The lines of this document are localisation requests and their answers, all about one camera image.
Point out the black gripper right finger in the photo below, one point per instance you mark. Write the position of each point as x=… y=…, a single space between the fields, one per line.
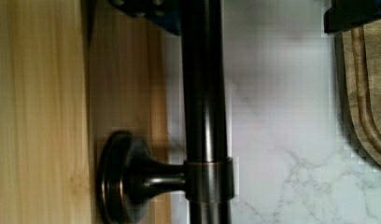
x=345 y=15

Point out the wooden serving tray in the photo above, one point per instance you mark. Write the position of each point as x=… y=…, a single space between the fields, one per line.
x=362 y=61

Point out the black drawer handle bar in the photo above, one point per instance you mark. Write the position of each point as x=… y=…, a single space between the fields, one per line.
x=128 y=177

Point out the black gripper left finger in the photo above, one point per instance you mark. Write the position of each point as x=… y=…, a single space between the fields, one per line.
x=163 y=13

